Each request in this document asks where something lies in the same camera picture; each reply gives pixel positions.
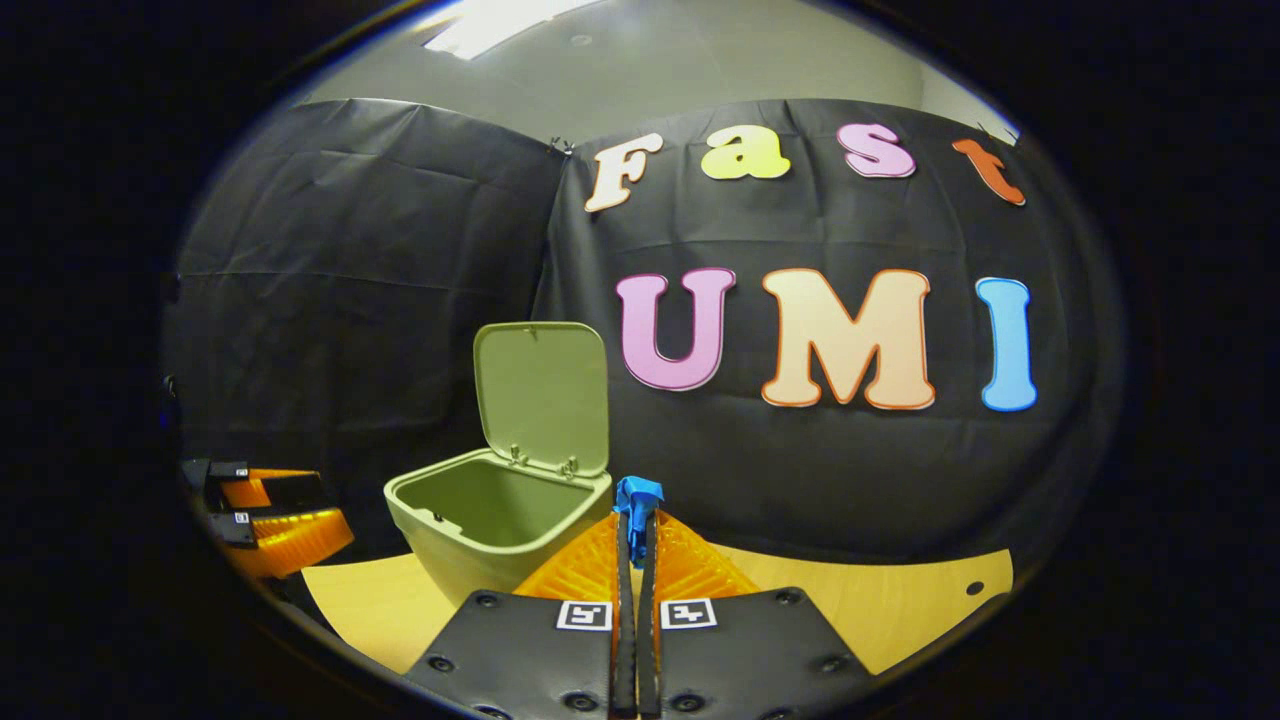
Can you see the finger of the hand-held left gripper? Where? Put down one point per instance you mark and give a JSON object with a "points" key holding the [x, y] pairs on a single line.
{"points": [[295, 540], [285, 490]]}

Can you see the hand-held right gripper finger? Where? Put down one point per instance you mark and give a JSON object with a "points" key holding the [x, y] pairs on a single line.
{"points": [[624, 640], [649, 640]]}

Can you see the pale green garbage bin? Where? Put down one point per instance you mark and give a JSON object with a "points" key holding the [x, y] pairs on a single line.
{"points": [[540, 400]]}

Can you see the wooden desktop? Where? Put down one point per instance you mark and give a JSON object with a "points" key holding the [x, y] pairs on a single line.
{"points": [[900, 600]]}

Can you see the black backdrop cloth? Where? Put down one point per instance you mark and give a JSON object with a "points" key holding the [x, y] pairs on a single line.
{"points": [[350, 300]]}

